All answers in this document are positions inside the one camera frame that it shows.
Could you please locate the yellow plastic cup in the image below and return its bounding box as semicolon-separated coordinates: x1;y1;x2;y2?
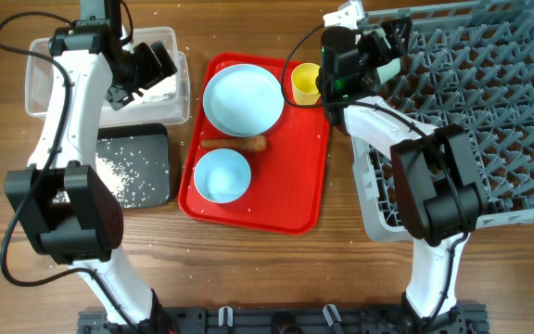
291;63;320;106

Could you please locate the red plastic tray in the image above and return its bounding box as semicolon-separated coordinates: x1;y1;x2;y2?
177;51;337;237

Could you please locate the large light blue plate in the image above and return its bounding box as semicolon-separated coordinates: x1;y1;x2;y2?
202;64;285;137

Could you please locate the mint green bowl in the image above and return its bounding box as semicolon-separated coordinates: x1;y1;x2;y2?
375;28;405;84

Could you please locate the grey dishwasher rack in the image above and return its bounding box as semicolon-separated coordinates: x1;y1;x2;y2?
362;1;534;227

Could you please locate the small light blue bowl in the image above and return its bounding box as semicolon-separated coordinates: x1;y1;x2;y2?
194;148;252;204

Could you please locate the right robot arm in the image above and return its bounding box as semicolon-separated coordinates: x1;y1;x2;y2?
315;18;488;333

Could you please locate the black waste tray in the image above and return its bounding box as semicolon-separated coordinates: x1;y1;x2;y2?
95;123;172;210

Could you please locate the white napkin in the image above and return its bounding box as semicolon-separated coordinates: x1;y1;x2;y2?
133;75;177;105

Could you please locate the clear plastic bin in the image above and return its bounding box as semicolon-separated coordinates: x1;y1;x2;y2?
24;27;190;128

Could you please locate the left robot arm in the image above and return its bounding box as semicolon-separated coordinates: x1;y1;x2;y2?
5;1;178;333

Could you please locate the orange carrot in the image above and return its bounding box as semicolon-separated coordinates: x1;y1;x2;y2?
200;135;267;152

